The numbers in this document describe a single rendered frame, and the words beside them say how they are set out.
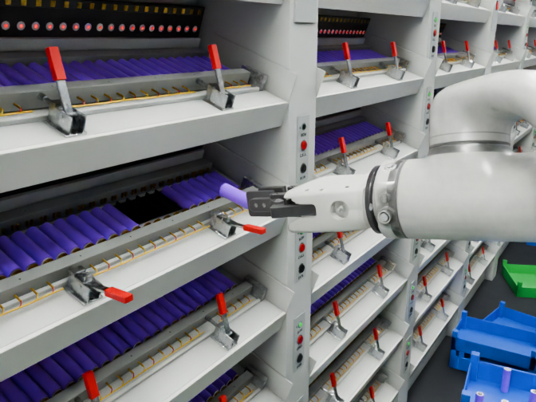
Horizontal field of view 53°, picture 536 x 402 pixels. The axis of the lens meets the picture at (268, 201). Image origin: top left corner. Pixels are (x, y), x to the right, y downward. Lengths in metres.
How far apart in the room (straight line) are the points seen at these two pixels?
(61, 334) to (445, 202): 0.44
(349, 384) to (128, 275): 0.94
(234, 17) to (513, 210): 0.63
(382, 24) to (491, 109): 1.12
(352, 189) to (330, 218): 0.04
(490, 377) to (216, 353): 0.85
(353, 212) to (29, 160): 0.33
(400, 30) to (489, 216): 1.12
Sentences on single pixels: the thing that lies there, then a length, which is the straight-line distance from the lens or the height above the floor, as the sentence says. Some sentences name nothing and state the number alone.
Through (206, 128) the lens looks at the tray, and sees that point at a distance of 0.78.
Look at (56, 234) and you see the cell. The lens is 0.76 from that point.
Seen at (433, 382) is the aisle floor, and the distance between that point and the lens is 2.26.
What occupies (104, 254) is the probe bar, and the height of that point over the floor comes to 0.99.
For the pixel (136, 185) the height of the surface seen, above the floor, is 1.03.
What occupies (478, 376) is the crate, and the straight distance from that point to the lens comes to 1.58.
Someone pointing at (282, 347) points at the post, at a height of 0.67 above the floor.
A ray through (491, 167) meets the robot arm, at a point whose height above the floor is 1.14.
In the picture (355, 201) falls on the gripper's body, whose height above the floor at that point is 1.09.
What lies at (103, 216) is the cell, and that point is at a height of 1.01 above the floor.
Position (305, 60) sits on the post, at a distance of 0.98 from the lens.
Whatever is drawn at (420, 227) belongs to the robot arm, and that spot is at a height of 1.08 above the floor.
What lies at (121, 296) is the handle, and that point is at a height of 0.98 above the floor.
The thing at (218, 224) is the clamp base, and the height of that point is 0.97.
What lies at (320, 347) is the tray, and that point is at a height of 0.56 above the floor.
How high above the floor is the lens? 1.26
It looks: 17 degrees down
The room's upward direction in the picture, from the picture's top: straight up
